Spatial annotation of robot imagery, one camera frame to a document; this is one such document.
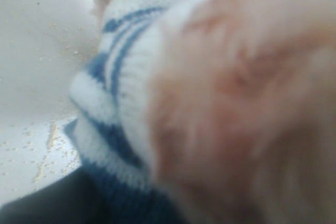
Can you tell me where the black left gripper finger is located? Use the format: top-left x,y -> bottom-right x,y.
0,167 -> 184,224

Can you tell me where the beige teddy bear striped sweater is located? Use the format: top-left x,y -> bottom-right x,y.
65,0 -> 335,223

